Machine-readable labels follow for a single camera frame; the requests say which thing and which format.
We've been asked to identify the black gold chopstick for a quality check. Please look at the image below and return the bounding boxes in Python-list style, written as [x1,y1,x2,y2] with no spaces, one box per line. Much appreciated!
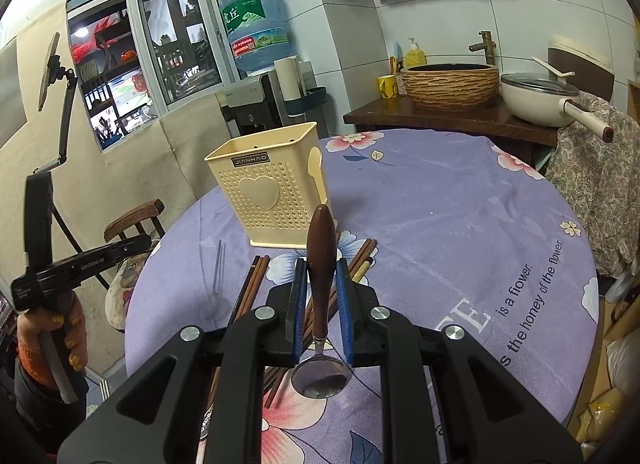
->
[352,257,373,283]

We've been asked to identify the window with sliding frame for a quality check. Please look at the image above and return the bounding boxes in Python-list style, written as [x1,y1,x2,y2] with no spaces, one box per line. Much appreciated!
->
[66,0,241,150]

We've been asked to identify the wooden chair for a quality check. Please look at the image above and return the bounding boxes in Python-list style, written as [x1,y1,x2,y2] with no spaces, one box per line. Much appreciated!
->
[103,198,165,242]

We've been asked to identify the brass faucet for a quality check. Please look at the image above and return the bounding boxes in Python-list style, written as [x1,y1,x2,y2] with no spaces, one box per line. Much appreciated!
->
[468,30,497,66]

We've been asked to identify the woven basket sink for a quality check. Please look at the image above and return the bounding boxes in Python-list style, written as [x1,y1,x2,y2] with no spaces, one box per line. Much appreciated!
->
[401,64,500,112]

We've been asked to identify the cream plastic utensil holder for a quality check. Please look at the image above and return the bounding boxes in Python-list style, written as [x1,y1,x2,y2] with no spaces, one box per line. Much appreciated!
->
[205,121,330,249]

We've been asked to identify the cream pan with lid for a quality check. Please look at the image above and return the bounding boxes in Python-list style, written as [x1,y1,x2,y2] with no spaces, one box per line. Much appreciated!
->
[500,72,614,143]

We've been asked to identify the yellow soap bottle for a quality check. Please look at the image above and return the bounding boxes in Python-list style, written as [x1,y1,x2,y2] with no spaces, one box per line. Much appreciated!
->
[404,38,427,69]

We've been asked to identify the purple floral tablecloth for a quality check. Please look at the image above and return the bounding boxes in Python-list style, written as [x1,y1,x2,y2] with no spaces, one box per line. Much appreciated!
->
[124,129,601,464]

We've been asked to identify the wooden handle steel spoon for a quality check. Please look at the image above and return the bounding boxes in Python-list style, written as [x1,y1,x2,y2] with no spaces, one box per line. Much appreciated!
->
[291,204,350,399]

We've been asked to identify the left hand yellow nails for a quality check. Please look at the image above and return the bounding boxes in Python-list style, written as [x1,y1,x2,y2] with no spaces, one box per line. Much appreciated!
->
[17,295,88,390]

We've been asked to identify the phone on stand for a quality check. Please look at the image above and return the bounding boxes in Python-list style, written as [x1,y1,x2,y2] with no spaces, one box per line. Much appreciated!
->
[35,31,78,173]

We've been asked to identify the water dispenser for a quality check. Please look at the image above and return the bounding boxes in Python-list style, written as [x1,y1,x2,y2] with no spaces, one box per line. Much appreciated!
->
[220,62,329,139]

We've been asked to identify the brown wooden chopstick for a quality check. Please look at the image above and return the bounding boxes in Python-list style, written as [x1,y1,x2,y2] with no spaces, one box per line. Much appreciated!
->
[262,239,378,409]
[228,256,262,326]
[234,255,270,322]

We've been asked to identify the blue water jug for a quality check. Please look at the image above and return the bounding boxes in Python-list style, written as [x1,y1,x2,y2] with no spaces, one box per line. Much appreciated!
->
[219,0,294,75]

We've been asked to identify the rice cooker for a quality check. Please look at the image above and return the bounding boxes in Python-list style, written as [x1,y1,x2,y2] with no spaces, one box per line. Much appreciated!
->
[548,34,614,102]

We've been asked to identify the floral cloth on chair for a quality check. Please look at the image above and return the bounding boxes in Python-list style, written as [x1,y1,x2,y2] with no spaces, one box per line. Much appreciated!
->
[546,92,639,277]

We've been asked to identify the yellow mug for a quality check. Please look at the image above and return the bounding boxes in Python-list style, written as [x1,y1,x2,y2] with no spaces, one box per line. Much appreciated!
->
[378,75,399,100]

